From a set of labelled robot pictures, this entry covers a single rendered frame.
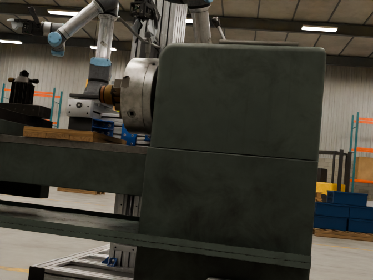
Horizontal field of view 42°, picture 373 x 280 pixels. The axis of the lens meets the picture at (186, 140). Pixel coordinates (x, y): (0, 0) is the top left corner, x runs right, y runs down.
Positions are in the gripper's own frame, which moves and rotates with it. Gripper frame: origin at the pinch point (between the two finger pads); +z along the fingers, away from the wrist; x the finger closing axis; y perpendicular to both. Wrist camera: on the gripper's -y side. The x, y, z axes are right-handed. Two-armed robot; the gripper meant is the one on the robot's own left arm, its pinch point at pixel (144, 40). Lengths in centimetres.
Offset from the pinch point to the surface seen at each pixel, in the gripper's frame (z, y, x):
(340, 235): 181, -674, 8
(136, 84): 19.0, 11.2, 4.8
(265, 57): 8, 7, 53
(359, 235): 180, -688, 36
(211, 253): 75, 23, 45
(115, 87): 20.5, 11.2, -4.6
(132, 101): 25.8, 11.4, 3.8
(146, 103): 26.1, 10.3, 9.3
